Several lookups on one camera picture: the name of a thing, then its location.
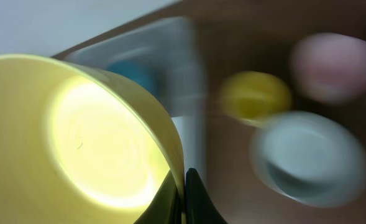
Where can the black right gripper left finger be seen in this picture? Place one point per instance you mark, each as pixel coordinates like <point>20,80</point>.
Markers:
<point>165,207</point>

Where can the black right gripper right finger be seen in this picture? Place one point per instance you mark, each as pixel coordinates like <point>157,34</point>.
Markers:
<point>199,207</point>

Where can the grey plastic bowl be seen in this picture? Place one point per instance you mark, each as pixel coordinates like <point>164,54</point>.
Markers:
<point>310,159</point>

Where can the yellow plastic bowl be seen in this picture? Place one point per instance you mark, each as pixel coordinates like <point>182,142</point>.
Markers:
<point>80,144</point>

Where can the dark blue bowl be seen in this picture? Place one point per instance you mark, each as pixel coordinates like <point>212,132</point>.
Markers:
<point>135,72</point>

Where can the white label in container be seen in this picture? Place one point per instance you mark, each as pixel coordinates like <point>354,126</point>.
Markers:
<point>179,122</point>

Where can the clear plastic storage container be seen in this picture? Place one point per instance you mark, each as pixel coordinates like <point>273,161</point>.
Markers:
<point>165,47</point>

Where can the yellow plastic cup left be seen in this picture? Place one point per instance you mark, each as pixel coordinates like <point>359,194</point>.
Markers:
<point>254,97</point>

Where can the pink plastic cup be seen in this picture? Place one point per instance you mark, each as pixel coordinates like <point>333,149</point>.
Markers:
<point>330,68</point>

